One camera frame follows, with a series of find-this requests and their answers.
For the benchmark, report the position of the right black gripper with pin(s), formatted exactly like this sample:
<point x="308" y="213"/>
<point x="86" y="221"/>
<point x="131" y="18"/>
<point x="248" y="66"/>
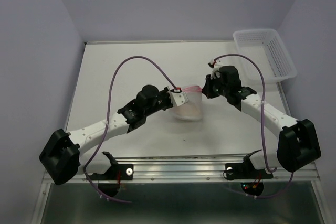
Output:
<point x="207" y="88"/>

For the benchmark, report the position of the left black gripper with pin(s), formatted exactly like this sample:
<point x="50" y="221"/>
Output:
<point x="164" y="92"/>

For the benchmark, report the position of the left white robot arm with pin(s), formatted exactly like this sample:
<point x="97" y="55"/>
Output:
<point x="61" y="154"/>

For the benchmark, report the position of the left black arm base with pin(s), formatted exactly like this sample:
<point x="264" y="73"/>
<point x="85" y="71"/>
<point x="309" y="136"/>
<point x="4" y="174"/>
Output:
<point x="116" y="172"/>

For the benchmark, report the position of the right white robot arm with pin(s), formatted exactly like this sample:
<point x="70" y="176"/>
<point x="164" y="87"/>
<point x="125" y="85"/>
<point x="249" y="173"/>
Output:
<point x="297" y="145"/>

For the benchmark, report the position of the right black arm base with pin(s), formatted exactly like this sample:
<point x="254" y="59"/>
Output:
<point x="252" y="184"/>

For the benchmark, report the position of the white plastic basket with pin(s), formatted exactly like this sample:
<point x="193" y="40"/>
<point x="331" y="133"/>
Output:
<point x="267" y="50"/>

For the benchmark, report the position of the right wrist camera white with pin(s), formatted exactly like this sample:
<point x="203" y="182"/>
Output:
<point x="215" y="65"/>

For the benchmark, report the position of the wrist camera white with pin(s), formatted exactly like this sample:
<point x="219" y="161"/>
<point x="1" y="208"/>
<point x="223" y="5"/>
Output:
<point x="178" y="97"/>
<point x="215" y="65"/>

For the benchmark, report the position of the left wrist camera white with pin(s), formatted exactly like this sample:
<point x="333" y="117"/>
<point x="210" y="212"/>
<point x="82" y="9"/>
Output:
<point x="178" y="97"/>

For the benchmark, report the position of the aluminium mounting rail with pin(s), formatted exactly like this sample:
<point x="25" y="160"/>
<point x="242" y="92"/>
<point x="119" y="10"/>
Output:
<point x="199" y="169"/>

